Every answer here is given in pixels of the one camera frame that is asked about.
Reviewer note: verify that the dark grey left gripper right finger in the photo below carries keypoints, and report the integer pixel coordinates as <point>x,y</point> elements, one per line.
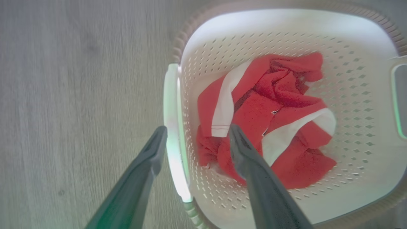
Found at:
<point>267,190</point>

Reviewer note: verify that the red and white garment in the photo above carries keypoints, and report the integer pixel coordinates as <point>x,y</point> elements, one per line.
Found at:
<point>279,127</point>

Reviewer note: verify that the white plastic laundry basket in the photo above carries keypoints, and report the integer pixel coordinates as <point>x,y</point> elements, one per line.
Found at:
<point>349,95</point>

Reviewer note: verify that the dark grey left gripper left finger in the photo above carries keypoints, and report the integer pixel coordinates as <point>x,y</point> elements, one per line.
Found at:
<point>133,187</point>

